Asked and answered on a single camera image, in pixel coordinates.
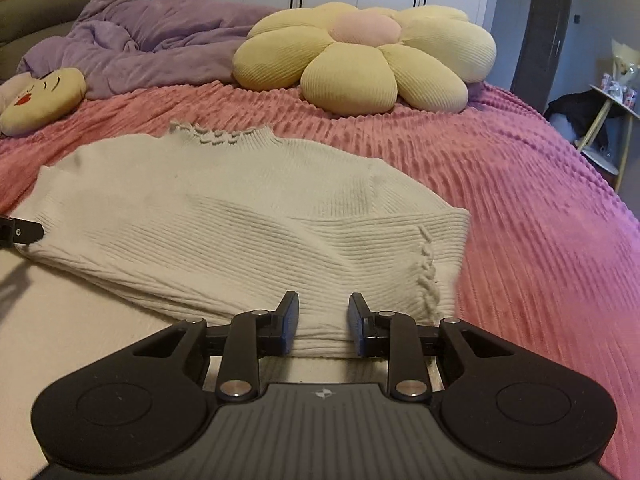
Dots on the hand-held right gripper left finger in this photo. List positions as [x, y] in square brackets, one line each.
[288, 327]

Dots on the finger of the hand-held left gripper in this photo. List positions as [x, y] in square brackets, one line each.
[24, 232]

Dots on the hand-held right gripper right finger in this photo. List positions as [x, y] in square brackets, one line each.
[356, 329]

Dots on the white knit sweater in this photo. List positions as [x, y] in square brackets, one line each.
[210, 220]

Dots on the yellow face pillow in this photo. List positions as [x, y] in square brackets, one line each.
[45, 102]

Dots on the pale pink plush toy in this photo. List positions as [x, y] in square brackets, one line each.
[11, 89]

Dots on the pink ribbed blanket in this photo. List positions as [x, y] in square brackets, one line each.
[525, 240]

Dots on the olive green headboard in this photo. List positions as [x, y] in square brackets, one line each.
[40, 15]

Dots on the purple duvet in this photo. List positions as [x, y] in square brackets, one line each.
[165, 42]

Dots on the yellow flower pillow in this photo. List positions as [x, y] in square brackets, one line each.
[360, 45]

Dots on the black clothing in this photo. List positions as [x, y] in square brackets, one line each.
[575, 112]

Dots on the pale wooden side table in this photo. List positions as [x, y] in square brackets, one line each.
[602, 110]

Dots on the wrapped flower bouquet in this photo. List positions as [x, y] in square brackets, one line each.
[622, 67]

